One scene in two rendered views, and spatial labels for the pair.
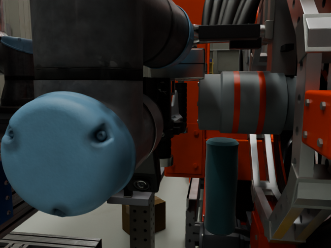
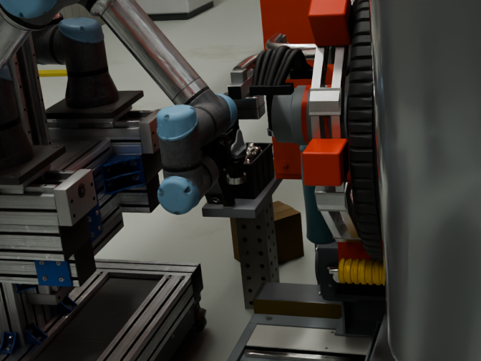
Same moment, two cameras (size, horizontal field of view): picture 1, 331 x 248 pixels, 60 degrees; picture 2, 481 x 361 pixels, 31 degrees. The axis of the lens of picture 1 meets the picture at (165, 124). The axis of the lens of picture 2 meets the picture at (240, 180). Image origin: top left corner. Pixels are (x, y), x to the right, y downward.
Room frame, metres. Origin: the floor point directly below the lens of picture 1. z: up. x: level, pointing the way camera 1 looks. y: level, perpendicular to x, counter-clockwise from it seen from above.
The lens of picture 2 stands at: (-1.31, -0.33, 1.43)
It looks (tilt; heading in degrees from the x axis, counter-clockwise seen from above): 20 degrees down; 10
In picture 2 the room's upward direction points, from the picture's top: 6 degrees counter-clockwise
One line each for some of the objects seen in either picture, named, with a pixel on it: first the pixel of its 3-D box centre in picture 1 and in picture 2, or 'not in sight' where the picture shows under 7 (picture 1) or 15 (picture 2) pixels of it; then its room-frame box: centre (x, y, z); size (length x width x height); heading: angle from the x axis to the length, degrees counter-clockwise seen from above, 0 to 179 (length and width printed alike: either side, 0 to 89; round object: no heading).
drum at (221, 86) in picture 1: (245, 102); (321, 115); (0.65, -0.18, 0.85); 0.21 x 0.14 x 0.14; 81
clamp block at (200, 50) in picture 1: (178, 63); (242, 104); (0.50, -0.02, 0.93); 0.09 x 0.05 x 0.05; 81
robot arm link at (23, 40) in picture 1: (20, 56); (81, 43); (1.01, 0.50, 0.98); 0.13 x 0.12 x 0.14; 67
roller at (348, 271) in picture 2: not in sight; (393, 273); (0.50, -0.33, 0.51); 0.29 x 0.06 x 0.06; 81
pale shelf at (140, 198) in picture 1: (140, 182); (248, 187); (1.28, 0.12, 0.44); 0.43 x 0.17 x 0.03; 171
